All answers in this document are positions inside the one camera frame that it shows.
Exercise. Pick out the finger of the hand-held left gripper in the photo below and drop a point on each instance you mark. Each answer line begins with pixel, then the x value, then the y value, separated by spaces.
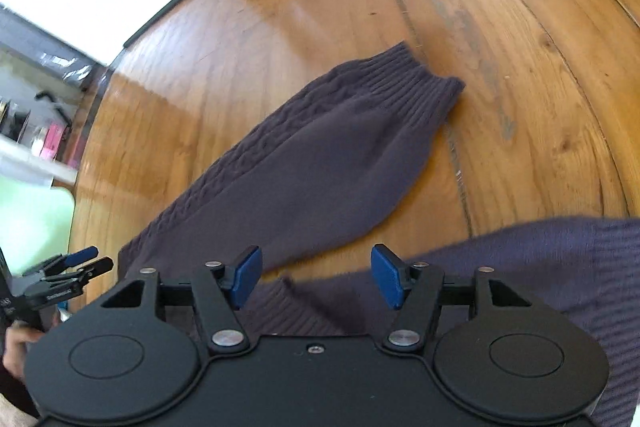
pixel 95 268
pixel 82 254

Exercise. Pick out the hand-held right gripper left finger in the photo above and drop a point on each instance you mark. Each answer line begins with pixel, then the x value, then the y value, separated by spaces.
pixel 247 274

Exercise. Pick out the dark purple knit sweater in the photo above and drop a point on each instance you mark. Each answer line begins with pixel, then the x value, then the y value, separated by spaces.
pixel 325 147

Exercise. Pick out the light green mat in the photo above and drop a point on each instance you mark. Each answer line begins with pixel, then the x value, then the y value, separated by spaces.
pixel 35 222

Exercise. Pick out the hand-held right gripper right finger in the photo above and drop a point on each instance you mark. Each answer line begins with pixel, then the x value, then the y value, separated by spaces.
pixel 390 274

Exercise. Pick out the storage shelf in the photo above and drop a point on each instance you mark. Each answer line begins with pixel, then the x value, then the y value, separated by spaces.
pixel 45 72

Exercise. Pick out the pink box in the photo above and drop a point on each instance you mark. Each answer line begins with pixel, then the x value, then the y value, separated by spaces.
pixel 50 139

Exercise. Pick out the person's left hand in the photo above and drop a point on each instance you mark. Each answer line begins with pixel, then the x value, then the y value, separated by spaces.
pixel 17 352

